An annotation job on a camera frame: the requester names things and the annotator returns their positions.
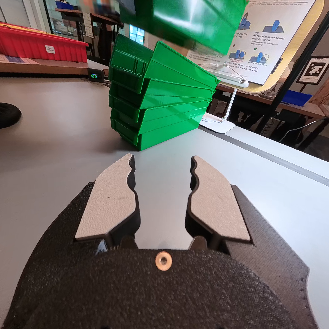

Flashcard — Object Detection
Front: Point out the clear page holder bar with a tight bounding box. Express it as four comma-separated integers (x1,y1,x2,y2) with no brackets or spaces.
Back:
203,63,250,88

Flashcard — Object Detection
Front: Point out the brown wooden table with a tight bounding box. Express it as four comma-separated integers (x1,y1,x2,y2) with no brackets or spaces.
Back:
216,83,329,152
55,8,124,26

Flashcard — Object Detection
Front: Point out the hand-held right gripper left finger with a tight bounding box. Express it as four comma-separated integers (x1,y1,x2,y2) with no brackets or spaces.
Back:
74,153,141,248

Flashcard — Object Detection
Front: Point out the blue plastic bin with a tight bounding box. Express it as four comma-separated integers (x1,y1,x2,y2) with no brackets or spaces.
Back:
281,90,313,106

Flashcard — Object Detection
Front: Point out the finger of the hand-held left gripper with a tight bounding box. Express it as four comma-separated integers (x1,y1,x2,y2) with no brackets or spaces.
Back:
118,0,137,15

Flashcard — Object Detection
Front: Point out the red plastic bin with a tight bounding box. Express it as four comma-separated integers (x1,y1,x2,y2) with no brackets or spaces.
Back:
0,23,89,63

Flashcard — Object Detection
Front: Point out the black chair armrest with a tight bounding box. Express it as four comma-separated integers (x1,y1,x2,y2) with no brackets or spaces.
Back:
0,102,22,129

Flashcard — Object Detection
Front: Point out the black and white marker poster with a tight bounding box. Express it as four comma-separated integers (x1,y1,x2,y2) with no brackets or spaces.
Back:
296,56,329,85

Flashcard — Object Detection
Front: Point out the white instruction sheet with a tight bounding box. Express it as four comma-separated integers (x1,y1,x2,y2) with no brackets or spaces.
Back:
186,0,316,86

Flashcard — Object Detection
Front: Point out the green plastic bin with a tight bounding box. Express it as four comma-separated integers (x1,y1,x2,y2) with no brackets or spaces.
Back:
117,0,249,56
108,81,217,123
111,103,209,151
108,33,221,95

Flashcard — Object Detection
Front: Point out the white board stand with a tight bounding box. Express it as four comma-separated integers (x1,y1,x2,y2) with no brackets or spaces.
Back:
199,87,236,134

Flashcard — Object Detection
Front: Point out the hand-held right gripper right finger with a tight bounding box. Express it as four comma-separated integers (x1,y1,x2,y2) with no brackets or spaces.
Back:
185,155,251,248

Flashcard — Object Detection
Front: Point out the grey device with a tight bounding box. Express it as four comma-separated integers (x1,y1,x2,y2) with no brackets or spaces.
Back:
87,68,105,83

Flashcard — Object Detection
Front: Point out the wood-edged white table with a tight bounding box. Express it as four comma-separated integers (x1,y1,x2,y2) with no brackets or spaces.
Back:
0,54,109,77

